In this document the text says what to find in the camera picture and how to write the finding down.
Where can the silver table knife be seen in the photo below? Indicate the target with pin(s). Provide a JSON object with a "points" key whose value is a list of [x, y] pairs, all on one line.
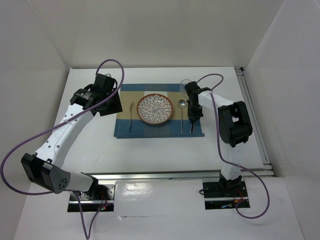
{"points": [[192, 127]]}

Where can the aluminium rail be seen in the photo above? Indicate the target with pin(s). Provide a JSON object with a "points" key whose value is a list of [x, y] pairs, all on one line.
{"points": [[150, 175], [239, 71]]}

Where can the silver fork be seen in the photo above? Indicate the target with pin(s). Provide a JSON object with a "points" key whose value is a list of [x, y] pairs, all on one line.
{"points": [[130, 116]]}

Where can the silver spoon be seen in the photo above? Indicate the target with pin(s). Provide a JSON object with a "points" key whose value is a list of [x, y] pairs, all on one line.
{"points": [[181, 104]]}

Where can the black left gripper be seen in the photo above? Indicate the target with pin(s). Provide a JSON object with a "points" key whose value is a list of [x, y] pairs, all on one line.
{"points": [[116, 107]]}

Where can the blue beige checked placemat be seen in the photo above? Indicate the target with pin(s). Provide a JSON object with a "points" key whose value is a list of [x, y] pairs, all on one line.
{"points": [[170, 129]]}

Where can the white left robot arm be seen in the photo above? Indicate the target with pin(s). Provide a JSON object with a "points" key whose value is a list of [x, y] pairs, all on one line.
{"points": [[44, 167]]}

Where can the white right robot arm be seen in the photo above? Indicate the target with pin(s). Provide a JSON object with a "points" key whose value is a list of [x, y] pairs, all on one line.
{"points": [[234, 129]]}

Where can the right side aluminium rail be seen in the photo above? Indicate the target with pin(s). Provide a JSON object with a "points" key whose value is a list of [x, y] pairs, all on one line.
{"points": [[239, 71]]}

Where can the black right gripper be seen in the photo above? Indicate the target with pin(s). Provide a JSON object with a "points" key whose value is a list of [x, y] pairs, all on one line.
{"points": [[196, 116]]}

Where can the front aluminium rail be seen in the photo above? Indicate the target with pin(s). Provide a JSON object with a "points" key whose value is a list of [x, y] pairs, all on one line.
{"points": [[150, 175]]}

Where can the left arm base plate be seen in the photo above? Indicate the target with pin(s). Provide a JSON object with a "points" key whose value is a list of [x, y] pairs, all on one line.
{"points": [[104, 200]]}

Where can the clear drinking glass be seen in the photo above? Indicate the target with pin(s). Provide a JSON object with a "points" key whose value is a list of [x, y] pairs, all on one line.
{"points": [[182, 87]]}

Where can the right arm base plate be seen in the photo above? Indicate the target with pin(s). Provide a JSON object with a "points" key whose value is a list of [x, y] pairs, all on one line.
{"points": [[214, 199]]}

